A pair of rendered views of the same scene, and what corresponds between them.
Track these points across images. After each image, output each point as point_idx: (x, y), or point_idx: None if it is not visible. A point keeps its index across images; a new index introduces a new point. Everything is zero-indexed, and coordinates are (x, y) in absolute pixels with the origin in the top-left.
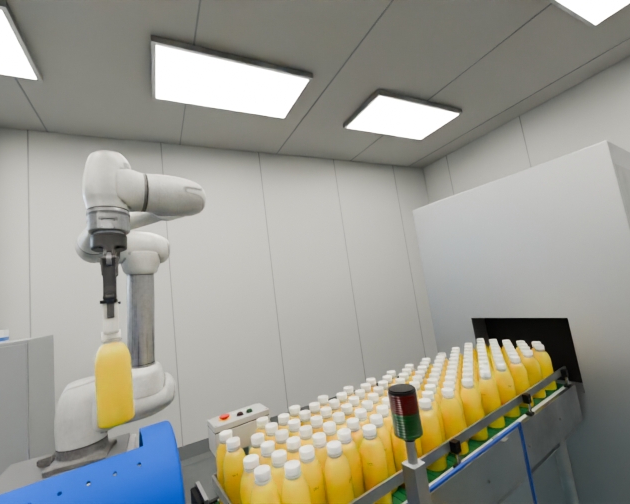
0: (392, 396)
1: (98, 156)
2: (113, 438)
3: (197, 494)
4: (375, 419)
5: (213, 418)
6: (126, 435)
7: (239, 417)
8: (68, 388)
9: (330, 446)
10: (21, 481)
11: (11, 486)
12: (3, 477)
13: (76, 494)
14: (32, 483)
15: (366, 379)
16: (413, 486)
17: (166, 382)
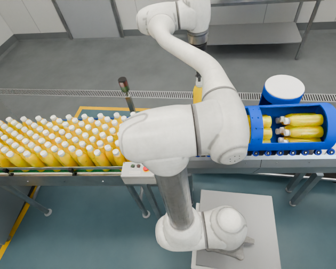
0: (126, 80)
1: None
2: (207, 248)
3: None
4: (109, 117)
5: (150, 174)
6: (198, 259)
7: (140, 163)
8: (238, 212)
9: (135, 112)
10: (256, 227)
11: (260, 223)
12: (274, 248)
13: None
14: (248, 216)
15: (62, 153)
16: (131, 98)
17: (164, 215)
